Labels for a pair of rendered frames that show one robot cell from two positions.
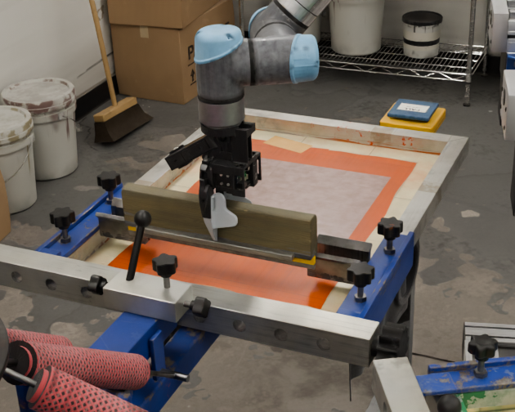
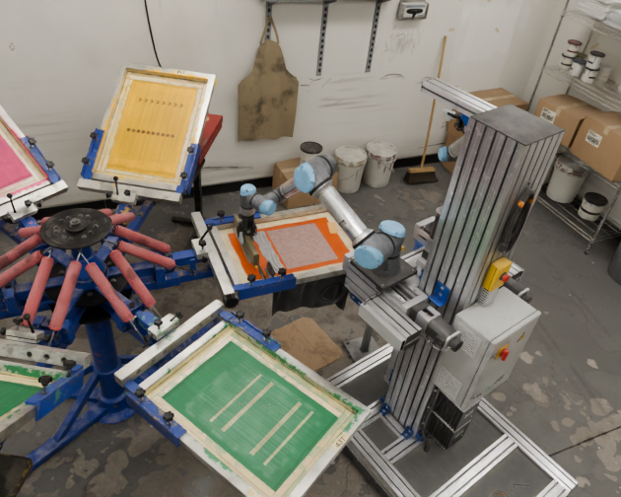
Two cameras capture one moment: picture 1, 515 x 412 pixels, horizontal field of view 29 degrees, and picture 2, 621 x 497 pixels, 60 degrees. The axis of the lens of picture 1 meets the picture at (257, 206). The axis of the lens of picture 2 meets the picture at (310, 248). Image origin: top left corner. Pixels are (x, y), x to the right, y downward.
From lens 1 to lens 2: 1.85 m
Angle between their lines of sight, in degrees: 34
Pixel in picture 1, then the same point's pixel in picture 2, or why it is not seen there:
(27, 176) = (353, 181)
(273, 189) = (302, 240)
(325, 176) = (322, 246)
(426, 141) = not seen: hidden behind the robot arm
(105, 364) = (150, 257)
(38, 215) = (350, 198)
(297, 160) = (324, 235)
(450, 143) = not seen: hidden behind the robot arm
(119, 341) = (180, 254)
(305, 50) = (264, 206)
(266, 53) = (254, 201)
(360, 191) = (321, 256)
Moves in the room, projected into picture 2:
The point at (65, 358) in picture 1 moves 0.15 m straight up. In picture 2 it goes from (133, 250) to (129, 224)
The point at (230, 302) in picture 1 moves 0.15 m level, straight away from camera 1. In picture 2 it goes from (216, 262) to (238, 249)
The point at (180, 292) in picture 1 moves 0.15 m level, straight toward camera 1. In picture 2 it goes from (202, 252) to (179, 266)
